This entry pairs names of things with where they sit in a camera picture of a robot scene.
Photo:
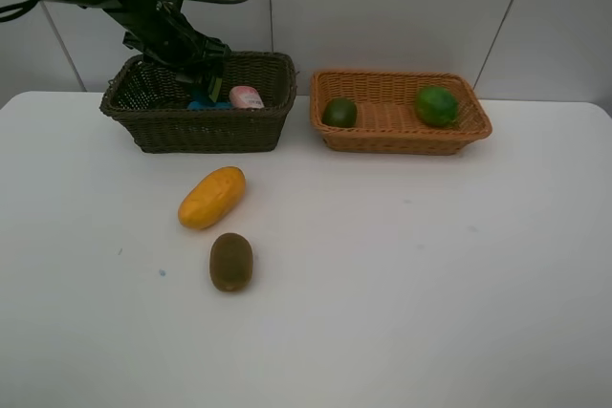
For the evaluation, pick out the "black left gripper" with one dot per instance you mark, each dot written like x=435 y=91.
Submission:
x=160 y=31

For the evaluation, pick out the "blue whiteboard eraser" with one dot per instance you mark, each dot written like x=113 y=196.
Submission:
x=201 y=105

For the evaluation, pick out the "pink spray bottle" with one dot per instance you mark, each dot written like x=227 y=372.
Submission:
x=245 y=97

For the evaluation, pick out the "yellow mango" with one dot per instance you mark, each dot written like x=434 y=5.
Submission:
x=212 y=198

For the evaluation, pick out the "dark green avocado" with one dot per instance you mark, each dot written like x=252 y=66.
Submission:
x=340 y=112

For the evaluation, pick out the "brown kiwi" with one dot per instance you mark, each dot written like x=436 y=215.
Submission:
x=231 y=262

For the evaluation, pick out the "green lime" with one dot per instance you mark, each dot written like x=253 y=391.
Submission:
x=436 y=106

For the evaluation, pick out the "dark green pump bottle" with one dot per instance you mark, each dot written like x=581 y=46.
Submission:
x=209 y=94

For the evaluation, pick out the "dark brown wicker basket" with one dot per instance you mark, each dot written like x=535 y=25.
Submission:
x=152 y=105

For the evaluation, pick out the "orange wicker basket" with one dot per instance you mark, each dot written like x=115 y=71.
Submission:
x=386 y=118

